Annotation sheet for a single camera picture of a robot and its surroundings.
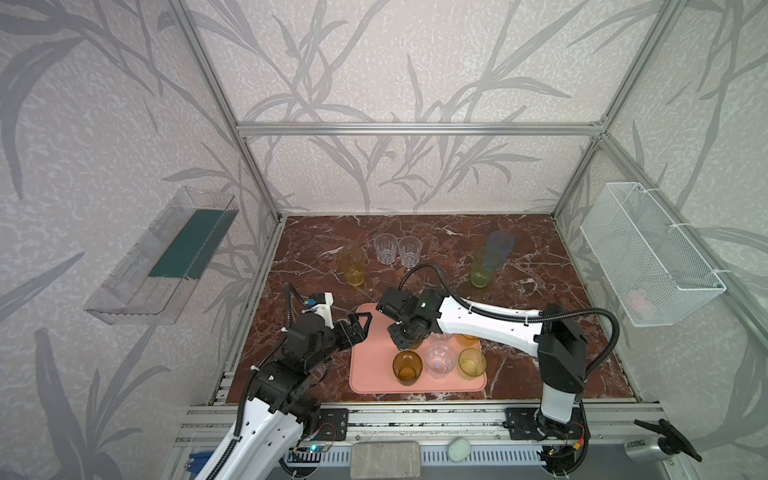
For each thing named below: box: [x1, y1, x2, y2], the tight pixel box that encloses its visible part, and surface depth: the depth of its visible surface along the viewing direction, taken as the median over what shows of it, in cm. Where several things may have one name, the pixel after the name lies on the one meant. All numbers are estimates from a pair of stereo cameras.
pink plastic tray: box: [349, 302, 485, 394], surface depth 82 cm
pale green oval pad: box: [447, 437, 471, 463], surface depth 70 cm
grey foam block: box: [350, 441, 421, 480], surface depth 68 cm
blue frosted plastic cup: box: [485, 230, 514, 267], surface depth 107 cm
